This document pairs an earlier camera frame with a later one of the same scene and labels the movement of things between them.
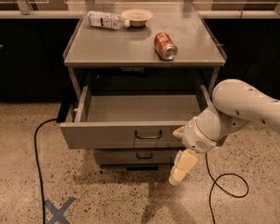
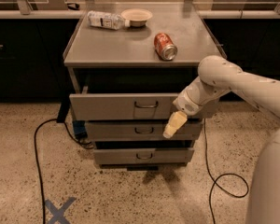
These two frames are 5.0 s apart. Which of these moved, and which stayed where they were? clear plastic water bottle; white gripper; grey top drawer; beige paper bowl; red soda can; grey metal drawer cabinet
Moved: grey top drawer; white gripper
Stayed: beige paper bowl; grey metal drawer cabinet; red soda can; clear plastic water bottle
